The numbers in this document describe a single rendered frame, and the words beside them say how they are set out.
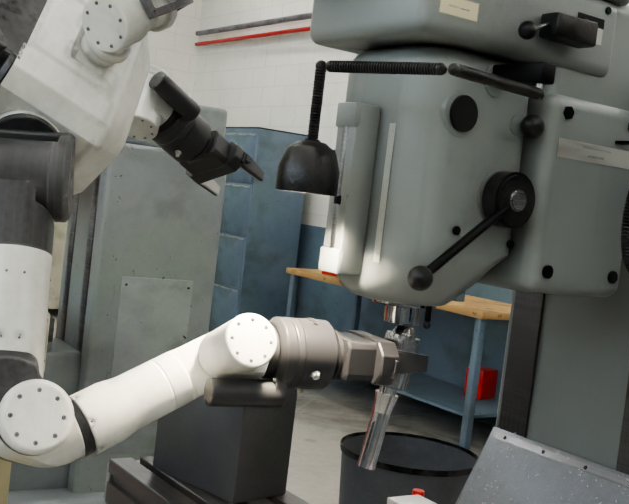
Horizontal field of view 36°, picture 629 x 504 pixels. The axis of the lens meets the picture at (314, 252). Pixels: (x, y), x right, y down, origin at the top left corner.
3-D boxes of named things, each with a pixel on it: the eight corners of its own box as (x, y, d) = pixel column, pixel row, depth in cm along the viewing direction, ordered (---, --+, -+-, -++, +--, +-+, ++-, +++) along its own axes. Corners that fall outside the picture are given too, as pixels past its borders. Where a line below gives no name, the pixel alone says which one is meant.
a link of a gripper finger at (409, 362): (423, 374, 127) (382, 373, 124) (426, 350, 127) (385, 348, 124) (429, 377, 125) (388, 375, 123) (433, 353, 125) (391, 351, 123)
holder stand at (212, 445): (232, 505, 155) (246, 382, 154) (151, 467, 171) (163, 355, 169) (286, 494, 164) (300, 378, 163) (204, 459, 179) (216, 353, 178)
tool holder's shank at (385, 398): (373, 381, 127) (350, 463, 127) (393, 389, 126) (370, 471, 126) (384, 382, 130) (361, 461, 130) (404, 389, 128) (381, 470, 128)
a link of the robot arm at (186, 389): (226, 324, 125) (135, 369, 118) (252, 309, 117) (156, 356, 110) (249, 370, 124) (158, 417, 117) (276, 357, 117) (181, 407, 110)
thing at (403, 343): (380, 328, 127) (367, 372, 127) (410, 339, 124) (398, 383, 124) (396, 331, 131) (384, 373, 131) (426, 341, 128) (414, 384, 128)
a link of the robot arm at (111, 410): (187, 409, 109) (27, 494, 99) (159, 418, 117) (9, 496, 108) (146, 324, 109) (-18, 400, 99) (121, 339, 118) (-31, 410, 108)
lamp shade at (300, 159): (262, 187, 111) (269, 133, 111) (298, 192, 117) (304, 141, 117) (314, 193, 107) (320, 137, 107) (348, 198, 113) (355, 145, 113)
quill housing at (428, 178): (401, 310, 113) (435, 36, 112) (304, 285, 130) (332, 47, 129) (515, 315, 124) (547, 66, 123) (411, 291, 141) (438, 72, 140)
